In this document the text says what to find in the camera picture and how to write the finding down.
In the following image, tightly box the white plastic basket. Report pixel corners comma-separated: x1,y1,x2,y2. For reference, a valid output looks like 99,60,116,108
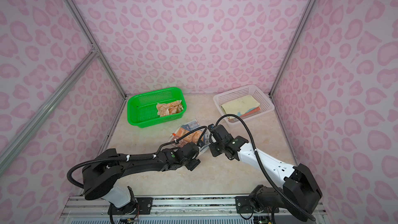
213,85,275,121

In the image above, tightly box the aluminium diagonal frame bar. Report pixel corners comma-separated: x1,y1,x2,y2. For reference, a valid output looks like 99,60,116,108
1,49,97,175

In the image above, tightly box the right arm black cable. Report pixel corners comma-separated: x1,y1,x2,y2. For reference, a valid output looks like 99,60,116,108
209,113,316,222

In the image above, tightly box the pale yellow teal towel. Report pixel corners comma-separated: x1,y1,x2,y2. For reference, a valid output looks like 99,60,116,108
220,95,260,115

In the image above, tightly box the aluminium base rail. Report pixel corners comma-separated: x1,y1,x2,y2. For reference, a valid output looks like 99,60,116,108
58,194,330,224

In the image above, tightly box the aluminium frame post left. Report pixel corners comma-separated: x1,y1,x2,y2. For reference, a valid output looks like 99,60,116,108
63,0,127,99

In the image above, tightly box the aluminium frame post right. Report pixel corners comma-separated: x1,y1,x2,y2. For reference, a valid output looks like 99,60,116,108
268,0,319,99

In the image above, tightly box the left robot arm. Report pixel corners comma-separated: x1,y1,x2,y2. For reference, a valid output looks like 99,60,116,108
82,143,200,208

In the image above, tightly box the green plastic basket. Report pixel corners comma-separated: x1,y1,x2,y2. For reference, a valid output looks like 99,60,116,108
126,87,187,128

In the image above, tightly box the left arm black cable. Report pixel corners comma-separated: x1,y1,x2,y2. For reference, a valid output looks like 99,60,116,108
66,125,208,189

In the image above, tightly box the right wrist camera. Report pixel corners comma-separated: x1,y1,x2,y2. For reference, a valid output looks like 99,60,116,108
208,124,215,132

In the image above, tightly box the red brown bear towel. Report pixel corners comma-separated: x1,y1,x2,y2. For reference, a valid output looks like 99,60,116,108
236,107,261,119

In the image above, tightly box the peach patterned towel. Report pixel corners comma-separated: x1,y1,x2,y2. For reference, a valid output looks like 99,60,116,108
156,100,184,117

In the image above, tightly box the aluminium frame post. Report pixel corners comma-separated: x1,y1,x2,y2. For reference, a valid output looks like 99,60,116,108
268,0,319,99
63,0,127,99

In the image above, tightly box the orange blue lettered towel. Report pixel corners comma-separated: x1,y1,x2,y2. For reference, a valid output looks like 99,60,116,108
169,119,210,156

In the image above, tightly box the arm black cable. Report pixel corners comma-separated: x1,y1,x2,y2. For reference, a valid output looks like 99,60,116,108
209,113,316,222
66,125,208,189

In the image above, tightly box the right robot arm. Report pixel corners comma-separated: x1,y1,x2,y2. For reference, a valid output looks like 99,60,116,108
208,124,322,222

